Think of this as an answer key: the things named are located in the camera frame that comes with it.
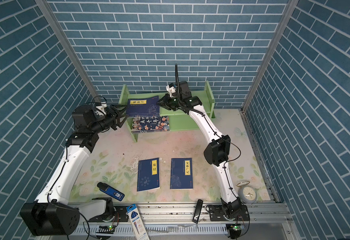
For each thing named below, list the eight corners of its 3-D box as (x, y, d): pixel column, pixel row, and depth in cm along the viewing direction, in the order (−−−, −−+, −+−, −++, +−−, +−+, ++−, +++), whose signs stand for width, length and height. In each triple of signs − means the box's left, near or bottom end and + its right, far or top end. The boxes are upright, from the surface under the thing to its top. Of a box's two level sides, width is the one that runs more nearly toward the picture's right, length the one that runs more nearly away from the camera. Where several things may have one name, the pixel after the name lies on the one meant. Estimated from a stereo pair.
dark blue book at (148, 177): (137, 192, 83) (136, 190, 81) (139, 161, 94) (138, 160, 93) (160, 188, 84) (159, 187, 82) (159, 159, 96) (158, 157, 94)
